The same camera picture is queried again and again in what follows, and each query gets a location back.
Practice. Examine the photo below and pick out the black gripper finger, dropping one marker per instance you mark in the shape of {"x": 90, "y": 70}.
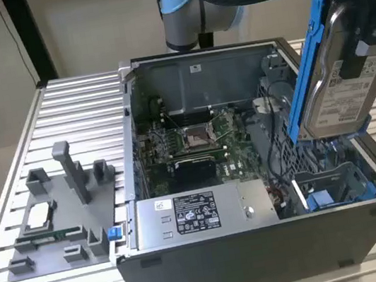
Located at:
{"x": 354, "y": 62}

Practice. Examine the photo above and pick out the hard disk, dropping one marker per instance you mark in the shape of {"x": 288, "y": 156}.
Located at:
{"x": 342, "y": 98}

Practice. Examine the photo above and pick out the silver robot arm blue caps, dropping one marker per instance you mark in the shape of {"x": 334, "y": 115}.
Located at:
{"x": 186, "y": 16}

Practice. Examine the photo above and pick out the disk bay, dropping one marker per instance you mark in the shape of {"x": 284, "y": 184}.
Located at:
{"x": 326, "y": 180}

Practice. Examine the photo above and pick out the perforated metal drive cage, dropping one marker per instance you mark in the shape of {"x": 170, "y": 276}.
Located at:
{"x": 282, "y": 147}

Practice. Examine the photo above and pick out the green motherboard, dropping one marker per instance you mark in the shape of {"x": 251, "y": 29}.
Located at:
{"x": 240, "y": 154}

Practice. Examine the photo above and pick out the CPU socket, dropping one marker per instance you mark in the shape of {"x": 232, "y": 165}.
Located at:
{"x": 197, "y": 136}

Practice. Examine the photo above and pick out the locking lever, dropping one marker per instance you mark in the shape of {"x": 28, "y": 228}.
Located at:
{"x": 171, "y": 119}

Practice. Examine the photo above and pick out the black graphics card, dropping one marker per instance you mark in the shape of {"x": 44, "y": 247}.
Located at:
{"x": 193, "y": 174}

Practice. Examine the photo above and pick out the silver power supply unit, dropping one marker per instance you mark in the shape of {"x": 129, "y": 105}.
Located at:
{"x": 203, "y": 213}

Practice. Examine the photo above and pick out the grey open PC case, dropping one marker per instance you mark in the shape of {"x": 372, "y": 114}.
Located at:
{"x": 229, "y": 267}

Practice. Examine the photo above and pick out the blue case latch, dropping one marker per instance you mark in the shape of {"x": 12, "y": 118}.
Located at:
{"x": 114, "y": 233}

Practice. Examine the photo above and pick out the grey parts rack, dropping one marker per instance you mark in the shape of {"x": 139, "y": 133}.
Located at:
{"x": 64, "y": 218}

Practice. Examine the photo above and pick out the green RAM stick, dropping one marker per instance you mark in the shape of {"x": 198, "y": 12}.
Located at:
{"x": 58, "y": 235}

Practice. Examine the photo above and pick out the silver CPU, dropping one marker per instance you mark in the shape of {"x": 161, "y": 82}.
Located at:
{"x": 39, "y": 215}

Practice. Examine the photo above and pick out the black frame post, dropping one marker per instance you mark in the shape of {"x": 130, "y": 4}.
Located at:
{"x": 32, "y": 37}

